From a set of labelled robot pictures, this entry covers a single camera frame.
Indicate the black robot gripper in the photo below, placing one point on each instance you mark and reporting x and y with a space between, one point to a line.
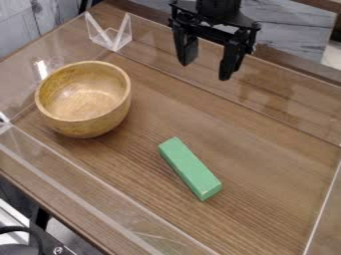
217 21

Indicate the brown wooden bowl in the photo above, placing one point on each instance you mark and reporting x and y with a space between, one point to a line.
85 98

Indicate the green rectangular block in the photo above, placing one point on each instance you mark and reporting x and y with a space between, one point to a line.
195 173

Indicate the clear acrylic front barrier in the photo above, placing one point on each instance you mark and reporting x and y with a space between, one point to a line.
120 226

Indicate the clear acrylic corner bracket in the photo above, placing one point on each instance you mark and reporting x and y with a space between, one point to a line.
110 38

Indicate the black table leg bracket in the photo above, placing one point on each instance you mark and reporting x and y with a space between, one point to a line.
57 237

